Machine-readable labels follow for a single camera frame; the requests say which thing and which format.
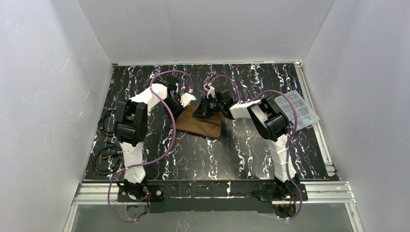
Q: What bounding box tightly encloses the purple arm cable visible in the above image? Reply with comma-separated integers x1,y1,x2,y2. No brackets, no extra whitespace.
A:
107,70,193,223
205,74,303,221

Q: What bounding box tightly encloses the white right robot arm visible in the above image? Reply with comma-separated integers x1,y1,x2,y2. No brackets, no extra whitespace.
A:
193,83,300,198

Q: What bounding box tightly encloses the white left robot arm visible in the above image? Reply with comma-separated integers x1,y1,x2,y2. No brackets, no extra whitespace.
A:
114,75,196,200

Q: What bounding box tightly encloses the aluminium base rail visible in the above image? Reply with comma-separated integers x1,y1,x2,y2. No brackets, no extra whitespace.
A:
73,180,356,213

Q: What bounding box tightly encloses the brown woven cloth napkin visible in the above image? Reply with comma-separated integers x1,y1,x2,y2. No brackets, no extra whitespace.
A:
176,105,223,139

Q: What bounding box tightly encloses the clear plastic compartment box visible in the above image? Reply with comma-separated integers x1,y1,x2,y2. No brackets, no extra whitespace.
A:
275,90,320,131

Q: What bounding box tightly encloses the aluminium side rail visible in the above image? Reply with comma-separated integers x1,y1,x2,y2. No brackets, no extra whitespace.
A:
294,60,336,176

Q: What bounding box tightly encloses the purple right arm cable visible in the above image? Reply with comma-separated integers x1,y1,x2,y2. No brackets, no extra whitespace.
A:
205,74,303,221

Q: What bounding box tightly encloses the black coiled cable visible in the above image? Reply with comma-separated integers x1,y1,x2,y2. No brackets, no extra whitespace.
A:
92,110,124,176

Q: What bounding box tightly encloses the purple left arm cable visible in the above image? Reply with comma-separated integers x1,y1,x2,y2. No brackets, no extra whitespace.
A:
107,70,193,223

